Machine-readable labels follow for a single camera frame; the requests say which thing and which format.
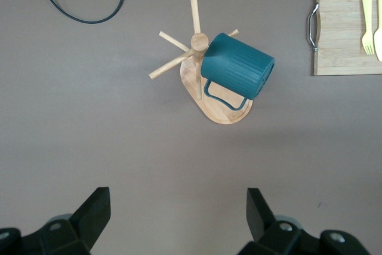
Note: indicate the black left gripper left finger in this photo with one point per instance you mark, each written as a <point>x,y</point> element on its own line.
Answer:
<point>89,219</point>

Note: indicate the yellow plastic knife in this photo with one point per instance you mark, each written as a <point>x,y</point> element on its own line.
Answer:
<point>379,43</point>

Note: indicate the yellow plastic fork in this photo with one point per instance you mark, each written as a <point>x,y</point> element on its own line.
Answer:
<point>367,13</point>

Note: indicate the wooden mug tree stand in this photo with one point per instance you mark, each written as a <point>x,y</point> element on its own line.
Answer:
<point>219,111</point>

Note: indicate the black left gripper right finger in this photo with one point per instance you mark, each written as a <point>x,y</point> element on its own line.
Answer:
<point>262,222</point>

